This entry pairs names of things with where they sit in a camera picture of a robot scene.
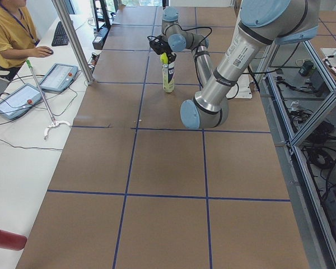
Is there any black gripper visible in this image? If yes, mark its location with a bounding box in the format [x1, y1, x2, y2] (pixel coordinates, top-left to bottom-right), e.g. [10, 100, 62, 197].
[159, 35, 176, 65]

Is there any yellow tennis ball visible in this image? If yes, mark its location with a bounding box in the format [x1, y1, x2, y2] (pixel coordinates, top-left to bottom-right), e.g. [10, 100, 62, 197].
[160, 53, 169, 64]

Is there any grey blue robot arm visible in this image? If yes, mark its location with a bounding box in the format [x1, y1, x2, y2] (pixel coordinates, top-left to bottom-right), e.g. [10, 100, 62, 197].
[162, 1, 320, 129]

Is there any clear tennis ball can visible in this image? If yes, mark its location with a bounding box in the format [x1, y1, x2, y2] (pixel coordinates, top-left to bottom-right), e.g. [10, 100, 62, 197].
[162, 62, 175, 93]

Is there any black keyboard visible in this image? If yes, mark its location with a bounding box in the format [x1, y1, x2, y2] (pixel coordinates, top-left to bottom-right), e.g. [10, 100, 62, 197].
[52, 21, 69, 47]

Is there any far teach pendant tablet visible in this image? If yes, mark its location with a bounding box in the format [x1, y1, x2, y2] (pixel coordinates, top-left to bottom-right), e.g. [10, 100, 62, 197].
[40, 63, 78, 93]

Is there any teach pendant tablet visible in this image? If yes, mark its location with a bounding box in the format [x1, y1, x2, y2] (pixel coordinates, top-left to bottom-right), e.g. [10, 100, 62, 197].
[0, 84, 42, 120]
[40, 63, 78, 93]

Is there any reacher grabber stick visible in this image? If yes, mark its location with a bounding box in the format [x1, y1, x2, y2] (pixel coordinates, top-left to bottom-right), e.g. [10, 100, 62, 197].
[26, 59, 72, 140]

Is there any near teach pendant tablet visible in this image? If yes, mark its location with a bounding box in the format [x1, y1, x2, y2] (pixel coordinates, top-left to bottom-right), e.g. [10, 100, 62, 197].
[0, 84, 42, 120]

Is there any person in yellow shirt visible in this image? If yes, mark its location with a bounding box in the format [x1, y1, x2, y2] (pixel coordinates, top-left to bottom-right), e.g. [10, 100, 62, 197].
[0, 0, 52, 81]

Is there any red cylinder bottle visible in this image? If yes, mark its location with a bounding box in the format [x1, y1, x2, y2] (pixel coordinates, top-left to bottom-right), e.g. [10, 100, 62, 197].
[0, 229, 27, 251]

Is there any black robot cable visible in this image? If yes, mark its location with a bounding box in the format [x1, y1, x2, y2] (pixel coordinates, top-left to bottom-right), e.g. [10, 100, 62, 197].
[181, 26, 213, 85]

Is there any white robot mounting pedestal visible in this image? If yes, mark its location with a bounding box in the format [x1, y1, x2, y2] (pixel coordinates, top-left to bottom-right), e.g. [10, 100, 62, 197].
[226, 0, 271, 99]

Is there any aluminium frame post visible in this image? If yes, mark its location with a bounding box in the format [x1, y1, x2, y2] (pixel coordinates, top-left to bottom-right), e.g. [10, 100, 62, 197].
[52, 0, 94, 85]

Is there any aluminium side frame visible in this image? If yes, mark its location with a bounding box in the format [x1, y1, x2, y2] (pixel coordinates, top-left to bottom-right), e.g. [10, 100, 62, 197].
[258, 41, 336, 268]

